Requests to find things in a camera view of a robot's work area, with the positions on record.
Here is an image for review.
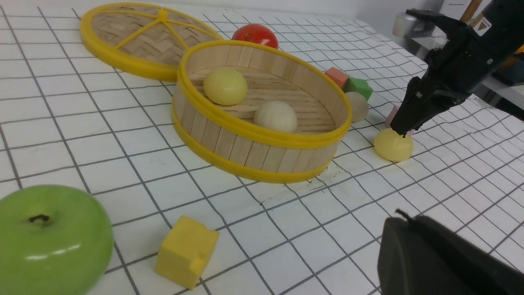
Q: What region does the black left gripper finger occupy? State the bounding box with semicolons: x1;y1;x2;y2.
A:
377;209;524;295
391;76;455;136

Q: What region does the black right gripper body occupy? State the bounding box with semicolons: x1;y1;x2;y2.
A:
405;9;490;107

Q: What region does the yellow bun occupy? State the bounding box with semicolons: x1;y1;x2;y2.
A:
203;67;248;106
373;128;414;162

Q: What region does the white bun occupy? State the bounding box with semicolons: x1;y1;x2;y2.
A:
345;92;369;123
254;101;298;133

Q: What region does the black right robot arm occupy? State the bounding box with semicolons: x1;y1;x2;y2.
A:
391;0;524;136

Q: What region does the bamboo steamer tray yellow rim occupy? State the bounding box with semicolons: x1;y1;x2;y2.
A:
172;40;352;184

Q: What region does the bamboo steamer lid yellow rim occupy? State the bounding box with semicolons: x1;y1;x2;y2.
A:
80;2;221;82

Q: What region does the pink foam cube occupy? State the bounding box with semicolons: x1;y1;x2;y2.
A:
385;104;415;137

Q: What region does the green foam cube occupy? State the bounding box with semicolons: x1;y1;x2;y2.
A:
342;77;374;101

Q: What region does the orange foam cube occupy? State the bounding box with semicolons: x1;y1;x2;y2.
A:
324;67;350;89

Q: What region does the red tomato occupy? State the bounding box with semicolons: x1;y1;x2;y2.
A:
231;23;279;49

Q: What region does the yellow foam cube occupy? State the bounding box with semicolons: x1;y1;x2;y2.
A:
155;216;219;290

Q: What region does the white grid tablecloth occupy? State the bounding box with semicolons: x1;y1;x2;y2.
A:
0;0;524;295

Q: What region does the green apple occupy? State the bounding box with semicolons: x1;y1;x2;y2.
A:
0;185;114;295

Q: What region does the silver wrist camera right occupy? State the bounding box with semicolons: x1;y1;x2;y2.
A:
392;12;434;39

